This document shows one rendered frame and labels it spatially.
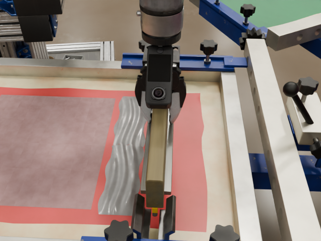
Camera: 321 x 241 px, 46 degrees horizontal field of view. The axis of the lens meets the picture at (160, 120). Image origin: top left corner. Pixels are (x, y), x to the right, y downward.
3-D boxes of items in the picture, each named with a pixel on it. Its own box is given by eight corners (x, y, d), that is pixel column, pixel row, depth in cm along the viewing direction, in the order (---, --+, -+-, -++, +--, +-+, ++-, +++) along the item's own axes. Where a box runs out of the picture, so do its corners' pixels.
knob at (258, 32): (239, 60, 107) (242, 37, 102) (237, 49, 111) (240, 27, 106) (265, 61, 107) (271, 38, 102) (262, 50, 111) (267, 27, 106)
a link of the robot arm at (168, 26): (183, 17, 62) (133, 16, 62) (182, 42, 65) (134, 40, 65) (184, -3, 68) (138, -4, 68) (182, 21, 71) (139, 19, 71)
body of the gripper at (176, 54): (180, 70, 80) (183, 16, 71) (180, 95, 73) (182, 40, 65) (144, 69, 80) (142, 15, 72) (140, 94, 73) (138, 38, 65)
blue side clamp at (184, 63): (122, 83, 105) (120, 62, 101) (124, 73, 109) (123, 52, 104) (231, 87, 104) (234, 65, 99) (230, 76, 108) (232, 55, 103)
